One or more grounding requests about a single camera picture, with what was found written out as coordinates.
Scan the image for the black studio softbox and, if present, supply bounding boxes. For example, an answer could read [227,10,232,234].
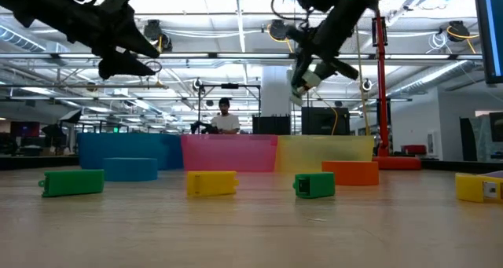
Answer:
[58,109,83,124]

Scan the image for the person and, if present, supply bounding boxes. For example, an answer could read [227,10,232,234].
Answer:
[210,97,241,135]

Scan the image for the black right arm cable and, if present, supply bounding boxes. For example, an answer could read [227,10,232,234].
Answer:
[270,0,306,24]

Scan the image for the yellow mini stapler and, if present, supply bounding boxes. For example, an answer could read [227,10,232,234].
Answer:
[185,170,240,199]
[454,172,503,204]

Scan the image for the red storage box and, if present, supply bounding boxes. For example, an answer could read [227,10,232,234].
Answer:
[400,144,428,156]

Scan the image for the mint green stapler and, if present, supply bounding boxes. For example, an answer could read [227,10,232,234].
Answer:
[289,69,321,106]

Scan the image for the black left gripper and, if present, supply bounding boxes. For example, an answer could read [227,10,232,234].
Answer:
[66,0,160,80]

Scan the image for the blue plastic bin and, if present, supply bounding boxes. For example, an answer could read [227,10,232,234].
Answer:
[76,132,185,171]

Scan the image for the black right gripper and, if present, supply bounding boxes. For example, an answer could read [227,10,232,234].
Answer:
[286,22,359,89]

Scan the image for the yellow plastic bin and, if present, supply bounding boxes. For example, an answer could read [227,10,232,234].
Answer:
[274,135,376,174]

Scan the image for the pink plastic bin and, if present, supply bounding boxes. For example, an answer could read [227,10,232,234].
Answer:
[180,134,279,173]

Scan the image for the orange tape roll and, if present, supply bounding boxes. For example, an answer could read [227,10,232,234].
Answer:
[321,160,380,187]

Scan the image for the black ceiling cord reel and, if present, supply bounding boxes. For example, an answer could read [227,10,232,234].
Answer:
[447,20,467,43]
[144,19,173,52]
[269,19,289,42]

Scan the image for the green mini stapler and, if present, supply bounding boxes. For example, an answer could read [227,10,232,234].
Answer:
[292,171,336,200]
[38,169,105,199]

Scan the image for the large black equipment case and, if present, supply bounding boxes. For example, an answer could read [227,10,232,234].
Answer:
[301,106,351,137]

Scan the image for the red desk lamp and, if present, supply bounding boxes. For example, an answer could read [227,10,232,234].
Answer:
[371,8,423,171]

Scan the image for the black background monitor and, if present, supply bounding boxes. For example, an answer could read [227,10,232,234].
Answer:
[489,112,503,143]

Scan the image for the black background rig frame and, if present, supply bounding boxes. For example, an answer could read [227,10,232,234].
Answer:
[197,83,263,135]

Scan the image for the black computer monitor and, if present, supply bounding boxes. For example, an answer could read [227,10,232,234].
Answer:
[473,0,503,85]

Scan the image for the blue tape roll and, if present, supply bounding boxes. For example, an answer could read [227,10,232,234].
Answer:
[102,157,159,182]

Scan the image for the small black equipment case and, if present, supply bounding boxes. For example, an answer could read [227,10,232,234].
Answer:
[251,115,292,136]

